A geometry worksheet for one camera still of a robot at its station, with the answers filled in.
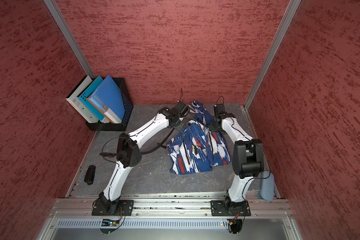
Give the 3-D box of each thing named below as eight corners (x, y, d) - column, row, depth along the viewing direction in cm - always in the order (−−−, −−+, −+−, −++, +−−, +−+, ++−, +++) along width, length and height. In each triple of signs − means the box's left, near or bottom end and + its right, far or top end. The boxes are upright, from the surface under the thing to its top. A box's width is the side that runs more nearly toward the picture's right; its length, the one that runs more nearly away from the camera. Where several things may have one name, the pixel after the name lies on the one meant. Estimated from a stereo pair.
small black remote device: (87, 185, 83) (83, 183, 80) (91, 168, 89) (87, 166, 86) (93, 184, 83) (89, 182, 80) (96, 167, 90) (93, 165, 86)
